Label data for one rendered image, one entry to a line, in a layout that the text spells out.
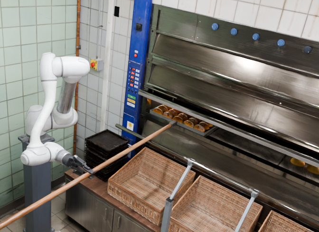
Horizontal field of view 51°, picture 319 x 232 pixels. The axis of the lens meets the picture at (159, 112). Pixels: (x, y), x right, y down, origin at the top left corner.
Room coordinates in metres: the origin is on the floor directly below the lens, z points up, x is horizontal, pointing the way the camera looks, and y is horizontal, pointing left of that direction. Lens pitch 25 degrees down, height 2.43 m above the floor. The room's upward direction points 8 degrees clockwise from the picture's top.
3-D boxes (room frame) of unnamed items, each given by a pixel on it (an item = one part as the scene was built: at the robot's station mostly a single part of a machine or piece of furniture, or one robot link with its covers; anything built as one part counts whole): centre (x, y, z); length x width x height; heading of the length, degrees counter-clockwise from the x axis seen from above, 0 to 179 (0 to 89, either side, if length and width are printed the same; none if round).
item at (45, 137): (2.28, 0.96, 1.03); 0.22 x 0.18 x 0.06; 145
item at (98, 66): (3.00, 0.65, 1.46); 0.10 x 0.07 x 0.10; 58
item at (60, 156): (1.82, 0.57, 1.18); 0.09 x 0.06 x 0.09; 148
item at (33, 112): (2.31, 0.94, 1.17); 0.18 x 0.16 x 0.22; 121
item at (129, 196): (2.31, -0.02, 0.72); 0.56 x 0.49 x 0.28; 57
